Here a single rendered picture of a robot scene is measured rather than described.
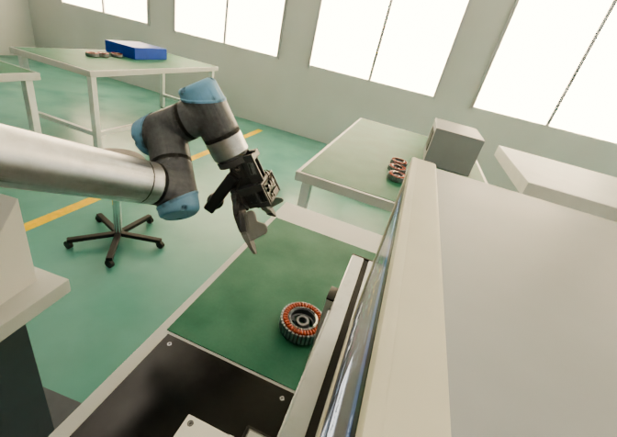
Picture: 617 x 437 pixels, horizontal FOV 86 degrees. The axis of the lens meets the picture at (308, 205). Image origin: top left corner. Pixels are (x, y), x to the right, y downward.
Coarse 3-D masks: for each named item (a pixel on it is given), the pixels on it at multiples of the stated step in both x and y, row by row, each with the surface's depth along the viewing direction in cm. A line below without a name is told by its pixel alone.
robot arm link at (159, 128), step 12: (168, 108) 62; (144, 120) 62; (156, 120) 62; (168, 120) 61; (180, 120) 61; (132, 132) 63; (144, 132) 62; (156, 132) 61; (168, 132) 61; (180, 132) 62; (144, 144) 63; (156, 144) 61; (168, 144) 61; (180, 144) 62; (156, 156) 60
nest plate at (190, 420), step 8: (192, 416) 57; (184, 424) 55; (192, 424) 56; (200, 424) 56; (208, 424) 56; (176, 432) 54; (184, 432) 54; (192, 432) 54; (200, 432) 55; (208, 432) 55; (216, 432) 55; (224, 432) 55
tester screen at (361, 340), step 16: (384, 240) 31; (384, 256) 23; (384, 272) 18; (368, 288) 28; (368, 304) 22; (368, 320) 18; (368, 336) 15; (352, 352) 22; (352, 368) 17; (352, 384) 15; (336, 400) 21; (352, 400) 13; (352, 416) 11; (336, 432) 14
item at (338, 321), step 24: (360, 264) 48; (360, 288) 44; (336, 312) 39; (336, 336) 36; (312, 360) 33; (336, 360) 33; (312, 384) 30; (312, 408) 28; (288, 432) 26; (312, 432) 27
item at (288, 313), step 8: (288, 304) 84; (296, 304) 84; (304, 304) 85; (288, 312) 81; (296, 312) 84; (304, 312) 84; (312, 312) 83; (320, 312) 84; (280, 320) 80; (288, 320) 79; (296, 320) 81; (304, 320) 82; (312, 320) 83; (280, 328) 79; (288, 328) 77; (296, 328) 77; (304, 328) 80; (312, 328) 79; (288, 336) 77; (296, 336) 76; (304, 336) 76; (312, 336) 77
